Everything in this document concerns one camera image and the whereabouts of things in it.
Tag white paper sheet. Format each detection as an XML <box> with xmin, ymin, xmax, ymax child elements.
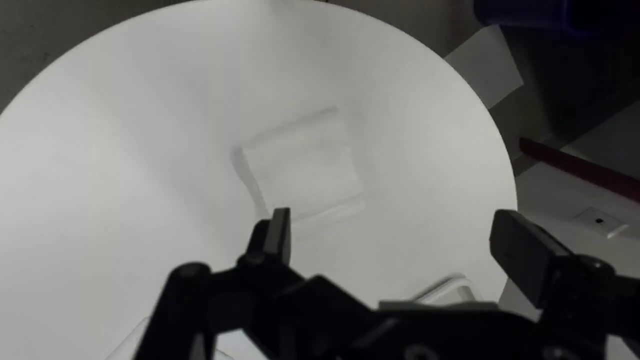
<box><xmin>443</xmin><ymin>24</ymin><xmax>525</xmax><ymax>111</ymax></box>

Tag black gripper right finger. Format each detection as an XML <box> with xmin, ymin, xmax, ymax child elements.
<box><xmin>487</xmin><ymin>209</ymin><xmax>640</xmax><ymax>360</ymax></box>

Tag clear plastic bag red contents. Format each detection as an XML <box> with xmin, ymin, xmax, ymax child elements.
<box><xmin>232</xmin><ymin>107</ymin><xmax>370</xmax><ymax>226</ymax></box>

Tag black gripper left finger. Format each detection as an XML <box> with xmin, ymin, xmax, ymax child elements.
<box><xmin>131</xmin><ymin>206</ymin><xmax>378</xmax><ymax>360</ymax></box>

